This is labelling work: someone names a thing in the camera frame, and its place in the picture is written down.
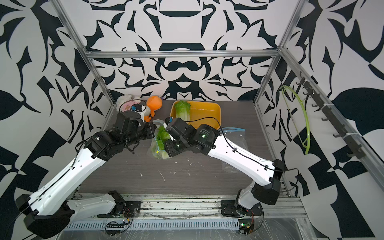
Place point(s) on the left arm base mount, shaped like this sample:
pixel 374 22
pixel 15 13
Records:
pixel 127 210

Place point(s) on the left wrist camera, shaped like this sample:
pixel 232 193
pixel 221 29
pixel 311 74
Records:
pixel 137 107

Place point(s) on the left black electronics board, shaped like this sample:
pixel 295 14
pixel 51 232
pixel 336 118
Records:
pixel 113 228

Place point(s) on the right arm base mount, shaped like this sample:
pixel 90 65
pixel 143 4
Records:
pixel 229 208

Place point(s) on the right green led board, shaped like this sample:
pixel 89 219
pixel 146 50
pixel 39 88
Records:
pixel 245 228

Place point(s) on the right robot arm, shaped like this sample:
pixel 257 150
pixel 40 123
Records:
pixel 265 174

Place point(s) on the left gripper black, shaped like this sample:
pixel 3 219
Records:
pixel 148 130

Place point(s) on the white plush toy pink shirt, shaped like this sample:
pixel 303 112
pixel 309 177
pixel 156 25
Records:
pixel 125 102

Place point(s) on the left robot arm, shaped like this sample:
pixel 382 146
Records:
pixel 48 211

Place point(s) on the yellow plastic tray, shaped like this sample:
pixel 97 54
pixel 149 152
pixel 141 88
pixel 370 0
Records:
pixel 205 109

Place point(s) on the orange plush toy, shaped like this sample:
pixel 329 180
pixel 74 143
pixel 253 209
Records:
pixel 154 103

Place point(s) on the black wall hook rail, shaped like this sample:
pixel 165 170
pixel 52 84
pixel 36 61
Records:
pixel 334 116

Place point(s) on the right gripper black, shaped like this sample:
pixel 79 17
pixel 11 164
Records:
pixel 169 149

